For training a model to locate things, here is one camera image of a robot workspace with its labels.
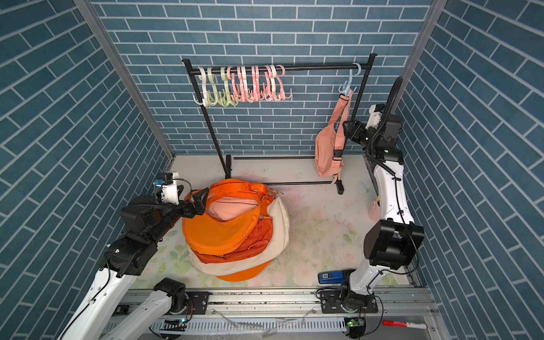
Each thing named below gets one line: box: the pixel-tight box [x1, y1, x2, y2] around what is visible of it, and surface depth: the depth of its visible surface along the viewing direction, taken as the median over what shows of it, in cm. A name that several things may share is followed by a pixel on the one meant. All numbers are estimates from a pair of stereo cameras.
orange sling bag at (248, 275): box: [216, 259, 273, 282], surface depth 77 cm
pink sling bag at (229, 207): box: [206, 195, 259, 221], surface depth 86 cm
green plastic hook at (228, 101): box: [218, 66, 239, 107], surface depth 75 cm
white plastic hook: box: [191, 66, 209, 107], surface depth 73 cm
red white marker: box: [382, 320, 428, 330], surface depth 71 cm
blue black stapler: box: [318, 269, 357, 285], surface depth 79 cm
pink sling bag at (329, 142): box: [315, 89, 354, 185], surface depth 107 cm
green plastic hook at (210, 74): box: [206, 67, 219, 107], surface depth 72 cm
